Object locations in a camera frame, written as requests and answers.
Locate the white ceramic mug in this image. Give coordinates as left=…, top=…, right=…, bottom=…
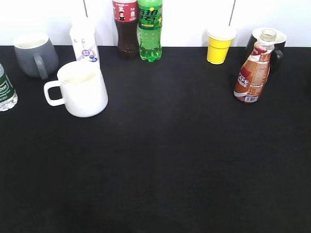
left=43, top=61, right=108, bottom=117

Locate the brown coffee drink bottle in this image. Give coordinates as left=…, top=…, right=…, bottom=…
left=234, top=29, right=276, bottom=103

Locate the green sprite bottle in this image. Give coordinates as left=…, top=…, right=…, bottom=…
left=138, top=0, right=163, bottom=62

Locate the yellow paper cup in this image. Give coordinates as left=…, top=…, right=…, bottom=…
left=207, top=26, right=237, bottom=65

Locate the cola bottle red label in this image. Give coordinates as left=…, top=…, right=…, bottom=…
left=112, top=0, right=139, bottom=59

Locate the white yogurt drink bottle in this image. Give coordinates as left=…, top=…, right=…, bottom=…
left=69, top=17, right=100, bottom=66

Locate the grey ceramic mug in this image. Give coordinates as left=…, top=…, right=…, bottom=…
left=13, top=33, right=59, bottom=80

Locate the black ceramic mug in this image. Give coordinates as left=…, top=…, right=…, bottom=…
left=244, top=27, right=287, bottom=73

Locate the clear water bottle green label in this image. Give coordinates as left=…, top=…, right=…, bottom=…
left=0, top=64, right=18, bottom=112

